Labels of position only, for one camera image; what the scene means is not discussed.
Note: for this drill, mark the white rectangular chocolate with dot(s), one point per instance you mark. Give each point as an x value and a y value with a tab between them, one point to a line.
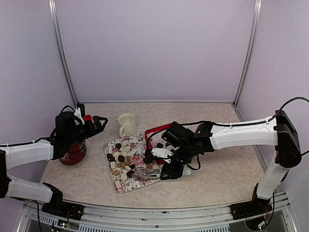
118	184

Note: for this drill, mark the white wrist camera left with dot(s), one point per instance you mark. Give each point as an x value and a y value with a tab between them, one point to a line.
80	112

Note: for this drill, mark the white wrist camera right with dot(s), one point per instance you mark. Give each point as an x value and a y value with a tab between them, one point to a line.
161	153

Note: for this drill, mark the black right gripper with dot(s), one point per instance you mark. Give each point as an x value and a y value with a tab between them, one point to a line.
174	173

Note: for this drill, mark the aluminium frame post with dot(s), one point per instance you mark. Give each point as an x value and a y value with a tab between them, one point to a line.
249	51
61	51

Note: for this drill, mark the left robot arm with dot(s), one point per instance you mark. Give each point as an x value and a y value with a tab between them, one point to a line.
12	156

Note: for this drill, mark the metal tongs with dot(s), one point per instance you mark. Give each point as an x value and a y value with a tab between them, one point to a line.
143	175

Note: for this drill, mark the dark round fluted chocolate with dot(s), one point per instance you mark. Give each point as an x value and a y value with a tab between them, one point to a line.
118	145

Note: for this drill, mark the white round chocolate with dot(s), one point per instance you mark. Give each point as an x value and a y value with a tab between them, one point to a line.
125	143

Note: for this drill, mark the red floral vase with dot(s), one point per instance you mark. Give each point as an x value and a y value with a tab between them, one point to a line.
75	155

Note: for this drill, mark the aluminium front rail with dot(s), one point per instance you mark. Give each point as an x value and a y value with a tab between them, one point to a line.
96	218

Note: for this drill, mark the right aluminium frame post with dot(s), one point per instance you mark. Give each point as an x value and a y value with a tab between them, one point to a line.
249	51

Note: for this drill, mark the red box with paper cups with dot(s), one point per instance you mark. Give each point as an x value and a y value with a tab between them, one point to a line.
150	133

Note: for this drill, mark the left aluminium frame post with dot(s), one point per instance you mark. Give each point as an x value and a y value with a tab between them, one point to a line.
61	51

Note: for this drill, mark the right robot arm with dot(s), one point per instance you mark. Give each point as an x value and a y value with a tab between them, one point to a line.
276	131

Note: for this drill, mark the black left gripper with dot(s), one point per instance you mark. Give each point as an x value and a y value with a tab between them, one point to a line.
98	128

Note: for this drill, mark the floral rectangular tray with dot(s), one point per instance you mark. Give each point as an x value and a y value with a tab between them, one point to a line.
120	161

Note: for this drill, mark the white ribbed ceramic mug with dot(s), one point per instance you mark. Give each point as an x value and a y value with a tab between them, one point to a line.
128	126

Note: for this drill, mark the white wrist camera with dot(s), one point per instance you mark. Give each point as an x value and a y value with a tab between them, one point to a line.
80	112
161	153

